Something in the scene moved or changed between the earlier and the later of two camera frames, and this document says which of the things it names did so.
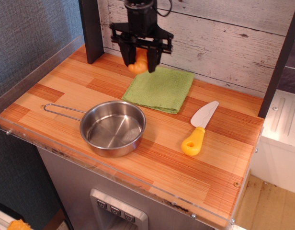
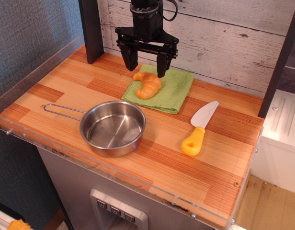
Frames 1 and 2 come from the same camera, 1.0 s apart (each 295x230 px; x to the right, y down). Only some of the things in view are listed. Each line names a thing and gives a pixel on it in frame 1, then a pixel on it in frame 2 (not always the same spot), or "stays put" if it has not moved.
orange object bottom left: (18, 224) stays put
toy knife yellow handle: (192, 145) stays put
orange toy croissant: (141, 64) -> (152, 85)
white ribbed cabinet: (277, 157) stays put
